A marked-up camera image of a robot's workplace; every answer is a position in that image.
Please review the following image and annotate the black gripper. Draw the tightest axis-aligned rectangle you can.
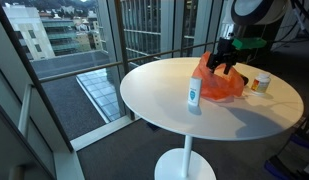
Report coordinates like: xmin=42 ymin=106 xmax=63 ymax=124
xmin=207 ymin=36 xmax=244 ymax=76

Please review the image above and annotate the orange plastic bag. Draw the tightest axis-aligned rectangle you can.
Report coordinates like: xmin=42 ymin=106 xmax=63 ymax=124
xmin=191 ymin=51 xmax=246 ymax=102

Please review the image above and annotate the white tube with blue logo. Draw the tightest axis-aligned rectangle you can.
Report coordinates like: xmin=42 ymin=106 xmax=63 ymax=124
xmin=187 ymin=76 xmax=204 ymax=108

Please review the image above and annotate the white pill bottle orange label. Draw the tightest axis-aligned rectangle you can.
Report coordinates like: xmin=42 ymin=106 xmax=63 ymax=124
xmin=249 ymin=72 xmax=272 ymax=97

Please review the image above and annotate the dark vertical window mullion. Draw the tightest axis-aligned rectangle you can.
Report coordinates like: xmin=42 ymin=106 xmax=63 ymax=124
xmin=113 ymin=0 xmax=136 ymax=121

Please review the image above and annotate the round white table base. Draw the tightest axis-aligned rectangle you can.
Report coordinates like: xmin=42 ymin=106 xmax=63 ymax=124
xmin=153 ymin=147 xmax=218 ymax=180

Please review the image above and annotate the black and blue cart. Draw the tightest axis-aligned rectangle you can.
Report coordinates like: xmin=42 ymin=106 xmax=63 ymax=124
xmin=263 ymin=110 xmax=309 ymax=180

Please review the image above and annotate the glass skylight roof outside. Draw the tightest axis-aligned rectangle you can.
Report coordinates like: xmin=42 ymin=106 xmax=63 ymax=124
xmin=75 ymin=67 xmax=124 ymax=124

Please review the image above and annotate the dark horizontal window railing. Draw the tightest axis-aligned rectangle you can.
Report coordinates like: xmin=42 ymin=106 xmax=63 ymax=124
xmin=38 ymin=40 xmax=218 ymax=84

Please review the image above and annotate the dark slanted window beam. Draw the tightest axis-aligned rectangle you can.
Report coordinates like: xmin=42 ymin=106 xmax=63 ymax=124
xmin=0 ymin=0 xmax=75 ymax=153

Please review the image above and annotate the white building outside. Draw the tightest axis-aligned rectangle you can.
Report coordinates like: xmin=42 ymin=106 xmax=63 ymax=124
xmin=1 ymin=3 xmax=57 ymax=62

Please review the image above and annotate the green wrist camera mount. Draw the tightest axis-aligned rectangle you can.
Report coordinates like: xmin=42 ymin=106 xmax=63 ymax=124
xmin=231 ymin=36 xmax=268 ymax=52

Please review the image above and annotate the white table pedestal pole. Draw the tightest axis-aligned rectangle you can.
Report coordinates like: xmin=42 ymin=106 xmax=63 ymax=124
xmin=180 ymin=134 xmax=194 ymax=179

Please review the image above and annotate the white slanted post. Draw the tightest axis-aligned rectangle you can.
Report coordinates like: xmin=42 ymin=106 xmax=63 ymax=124
xmin=17 ymin=84 xmax=34 ymax=138

